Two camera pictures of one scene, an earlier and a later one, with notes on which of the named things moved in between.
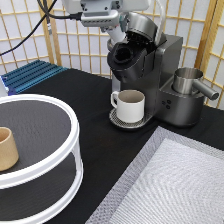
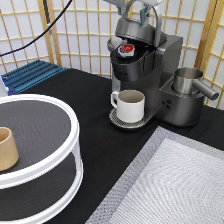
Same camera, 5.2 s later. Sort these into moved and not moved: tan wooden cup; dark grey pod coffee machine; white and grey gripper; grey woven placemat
Moved: white and grey gripper
Not moved: grey woven placemat; tan wooden cup; dark grey pod coffee machine
